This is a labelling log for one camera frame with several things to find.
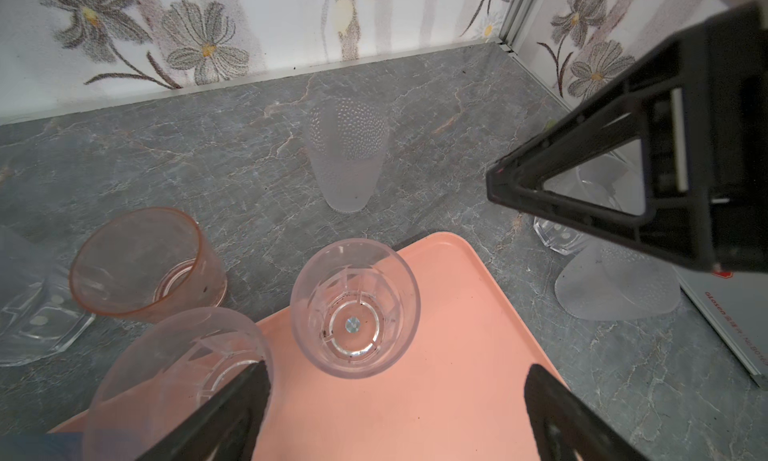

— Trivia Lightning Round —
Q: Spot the clear glass back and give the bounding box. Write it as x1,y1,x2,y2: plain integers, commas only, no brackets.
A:
290,238,421,379

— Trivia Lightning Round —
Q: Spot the tall blue plastic cup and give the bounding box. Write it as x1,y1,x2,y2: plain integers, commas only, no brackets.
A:
1,226,95,367

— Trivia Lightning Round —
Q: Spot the pink plastic tray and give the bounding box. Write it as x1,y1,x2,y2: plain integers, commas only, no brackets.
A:
59,232,552,460

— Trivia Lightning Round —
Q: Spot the small pink glass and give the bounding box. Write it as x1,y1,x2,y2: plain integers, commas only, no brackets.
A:
68,207,228,324

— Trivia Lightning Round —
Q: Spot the frosted dotted clear cup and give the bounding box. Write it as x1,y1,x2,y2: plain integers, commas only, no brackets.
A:
304,97,389,213

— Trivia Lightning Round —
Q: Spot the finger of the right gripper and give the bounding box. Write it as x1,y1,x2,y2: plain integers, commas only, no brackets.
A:
486,1,767,272

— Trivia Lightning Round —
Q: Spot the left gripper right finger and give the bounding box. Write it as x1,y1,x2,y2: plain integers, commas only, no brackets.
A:
524,364,647,461

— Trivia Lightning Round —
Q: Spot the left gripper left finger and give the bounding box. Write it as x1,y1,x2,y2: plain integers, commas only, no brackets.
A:
140,361,272,460

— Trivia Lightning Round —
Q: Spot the clear faceted glass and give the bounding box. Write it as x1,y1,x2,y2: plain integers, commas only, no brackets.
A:
82,307,273,460

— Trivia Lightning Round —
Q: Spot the grey metal case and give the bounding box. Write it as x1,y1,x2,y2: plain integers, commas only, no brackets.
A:
674,267,768,391

